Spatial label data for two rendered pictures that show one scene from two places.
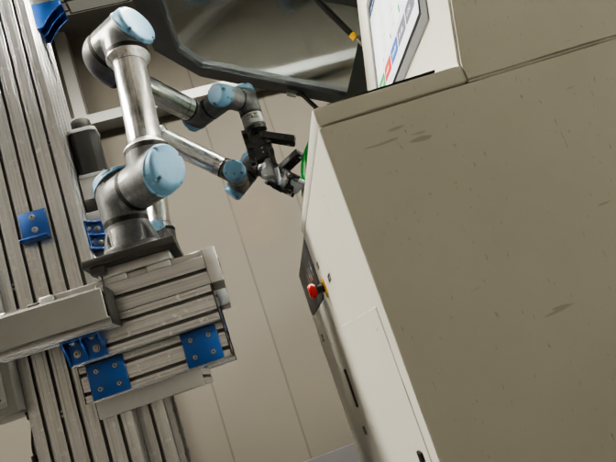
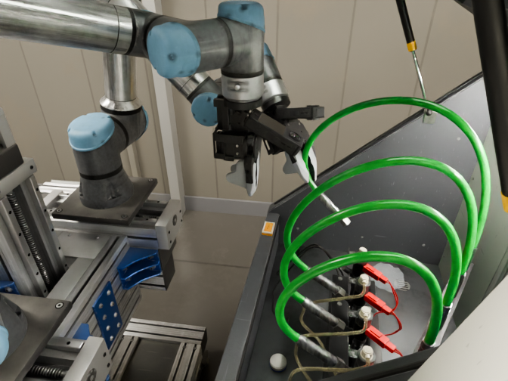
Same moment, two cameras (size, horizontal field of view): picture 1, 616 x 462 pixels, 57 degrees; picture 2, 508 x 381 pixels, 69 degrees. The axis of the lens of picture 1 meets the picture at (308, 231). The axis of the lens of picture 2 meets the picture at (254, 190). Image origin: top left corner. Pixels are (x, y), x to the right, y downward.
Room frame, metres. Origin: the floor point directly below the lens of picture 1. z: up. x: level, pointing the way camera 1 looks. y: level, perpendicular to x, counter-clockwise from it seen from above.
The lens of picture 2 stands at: (1.17, -0.17, 1.64)
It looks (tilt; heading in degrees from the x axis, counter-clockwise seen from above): 33 degrees down; 18
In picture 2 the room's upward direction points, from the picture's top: straight up
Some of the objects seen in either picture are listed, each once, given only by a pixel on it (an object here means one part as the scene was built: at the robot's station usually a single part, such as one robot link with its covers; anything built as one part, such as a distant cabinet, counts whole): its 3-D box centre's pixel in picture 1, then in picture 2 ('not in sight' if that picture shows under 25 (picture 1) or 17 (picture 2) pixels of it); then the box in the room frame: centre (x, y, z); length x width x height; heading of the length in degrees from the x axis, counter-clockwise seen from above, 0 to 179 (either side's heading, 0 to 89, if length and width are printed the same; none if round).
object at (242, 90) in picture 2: (253, 122); (242, 85); (1.78, 0.05, 1.44); 0.08 x 0.08 x 0.05
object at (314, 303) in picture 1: (314, 280); (253, 307); (1.77, 0.03, 0.87); 0.62 x 0.04 x 0.16; 6
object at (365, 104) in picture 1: (359, 174); not in sight; (1.09, -0.13, 0.96); 0.70 x 0.22 x 0.03; 6
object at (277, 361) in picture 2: not in sight; (278, 362); (1.67, -0.07, 0.84); 0.04 x 0.04 x 0.01
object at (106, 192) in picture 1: (121, 196); not in sight; (1.41, 0.43, 1.20); 0.13 x 0.12 x 0.14; 58
